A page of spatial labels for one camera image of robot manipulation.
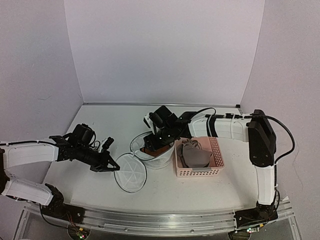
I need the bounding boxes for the white mesh laundry bag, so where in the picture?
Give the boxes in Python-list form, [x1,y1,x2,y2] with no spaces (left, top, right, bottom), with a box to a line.
[114,131,175,193]

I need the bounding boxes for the orange bra black straps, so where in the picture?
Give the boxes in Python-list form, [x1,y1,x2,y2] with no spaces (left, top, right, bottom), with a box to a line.
[139,146,172,157]

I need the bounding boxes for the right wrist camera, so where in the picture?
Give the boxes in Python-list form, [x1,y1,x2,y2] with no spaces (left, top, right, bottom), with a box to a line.
[143,112,157,130]

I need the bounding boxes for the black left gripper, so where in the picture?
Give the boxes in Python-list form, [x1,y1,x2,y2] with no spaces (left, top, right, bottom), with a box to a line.
[75,144,120,173]

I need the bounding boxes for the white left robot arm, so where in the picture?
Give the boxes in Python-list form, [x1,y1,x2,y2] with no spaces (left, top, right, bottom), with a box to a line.
[0,123,121,219]

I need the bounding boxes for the pink perforated plastic basket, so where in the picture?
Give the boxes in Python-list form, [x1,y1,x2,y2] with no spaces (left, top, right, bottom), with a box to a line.
[173,137,225,178]

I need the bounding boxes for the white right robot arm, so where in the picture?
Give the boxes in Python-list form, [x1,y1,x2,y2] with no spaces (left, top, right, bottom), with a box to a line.
[143,105,277,222]

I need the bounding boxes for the dark grey bra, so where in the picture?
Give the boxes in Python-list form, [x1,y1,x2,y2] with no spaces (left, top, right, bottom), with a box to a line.
[176,139,213,168]

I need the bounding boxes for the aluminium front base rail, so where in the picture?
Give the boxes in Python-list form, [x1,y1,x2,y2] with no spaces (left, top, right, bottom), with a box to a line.
[23,192,293,233]

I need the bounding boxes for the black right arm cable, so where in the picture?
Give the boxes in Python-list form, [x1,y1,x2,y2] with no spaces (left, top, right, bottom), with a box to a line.
[262,115,296,166]

